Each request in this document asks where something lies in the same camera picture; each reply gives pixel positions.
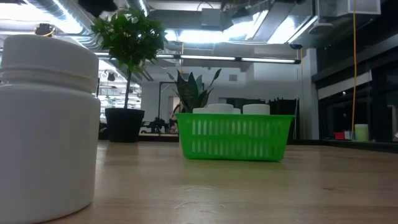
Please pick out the white plastic pill bottle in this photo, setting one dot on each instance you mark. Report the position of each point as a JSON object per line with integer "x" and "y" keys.
{"x": 220, "y": 108}
{"x": 237, "y": 111}
{"x": 46, "y": 140}
{"x": 256, "y": 109}
{"x": 200, "y": 110}

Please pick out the green plastic slotted basket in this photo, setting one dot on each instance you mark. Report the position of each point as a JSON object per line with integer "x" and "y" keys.
{"x": 233, "y": 149}

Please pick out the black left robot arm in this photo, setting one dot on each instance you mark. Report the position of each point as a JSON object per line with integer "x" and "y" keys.
{"x": 96, "y": 7}

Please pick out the striped snake plant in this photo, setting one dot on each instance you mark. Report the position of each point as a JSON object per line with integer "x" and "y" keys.
{"x": 191, "y": 93}

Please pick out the long ceiling light strip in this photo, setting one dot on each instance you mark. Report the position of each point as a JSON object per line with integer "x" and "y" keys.
{"x": 217, "y": 58}

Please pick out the black plant pot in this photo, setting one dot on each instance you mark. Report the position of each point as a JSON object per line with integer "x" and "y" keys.
{"x": 124, "y": 126}

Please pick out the green leafy tree plant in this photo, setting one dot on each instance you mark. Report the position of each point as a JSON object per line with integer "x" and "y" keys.
{"x": 130, "y": 37}

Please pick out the small red box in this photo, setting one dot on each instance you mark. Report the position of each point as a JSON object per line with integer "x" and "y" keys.
{"x": 339, "y": 136}

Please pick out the pale green cup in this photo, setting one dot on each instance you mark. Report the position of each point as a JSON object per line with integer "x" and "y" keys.
{"x": 361, "y": 132}

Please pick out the round ceiling fixture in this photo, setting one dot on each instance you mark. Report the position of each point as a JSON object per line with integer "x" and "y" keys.
{"x": 45, "y": 29}

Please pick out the black ceiling camera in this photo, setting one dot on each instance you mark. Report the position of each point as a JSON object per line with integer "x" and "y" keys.
{"x": 295, "y": 46}

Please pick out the white ceiling duct box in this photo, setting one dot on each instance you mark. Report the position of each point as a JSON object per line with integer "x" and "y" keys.
{"x": 357, "y": 7}

